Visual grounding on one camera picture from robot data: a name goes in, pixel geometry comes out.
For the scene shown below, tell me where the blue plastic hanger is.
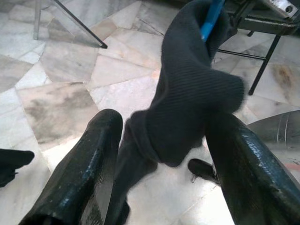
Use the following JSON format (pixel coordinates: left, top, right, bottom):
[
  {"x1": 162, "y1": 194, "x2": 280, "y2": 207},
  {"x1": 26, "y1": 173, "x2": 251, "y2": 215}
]
[{"x1": 199, "y1": 0, "x2": 226, "y2": 43}]

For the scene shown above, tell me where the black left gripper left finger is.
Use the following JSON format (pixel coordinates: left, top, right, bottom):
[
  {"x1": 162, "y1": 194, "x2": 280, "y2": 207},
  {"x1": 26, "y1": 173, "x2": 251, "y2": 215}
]
[{"x1": 18, "y1": 108, "x2": 124, "y2": 225}]

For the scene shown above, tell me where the black shirt green logo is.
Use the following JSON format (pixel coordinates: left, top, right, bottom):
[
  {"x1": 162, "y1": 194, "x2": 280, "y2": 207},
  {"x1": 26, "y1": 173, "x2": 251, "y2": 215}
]
[{"x1": 109, "y1": 0, "x2": 246, "y2": 225}]

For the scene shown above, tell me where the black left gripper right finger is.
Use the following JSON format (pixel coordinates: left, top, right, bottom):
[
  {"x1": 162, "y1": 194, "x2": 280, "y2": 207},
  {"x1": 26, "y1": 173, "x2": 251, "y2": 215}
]
[{"x1": 204, "y1": 114, "x2": 300, "y2": 225}]

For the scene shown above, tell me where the black robot left foot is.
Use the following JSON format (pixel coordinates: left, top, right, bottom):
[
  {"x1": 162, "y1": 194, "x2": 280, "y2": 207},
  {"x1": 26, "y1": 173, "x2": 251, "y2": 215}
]
[{"x1": 0, "y1": 149, "x2": 36, "y2": 188}]

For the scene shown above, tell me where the metal clothes rack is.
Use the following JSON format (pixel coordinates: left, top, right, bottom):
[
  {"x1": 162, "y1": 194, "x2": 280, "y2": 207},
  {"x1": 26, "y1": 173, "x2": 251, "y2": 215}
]
[{"x1": 33, "y1": 0, "x2": 108, "y2": 49}]

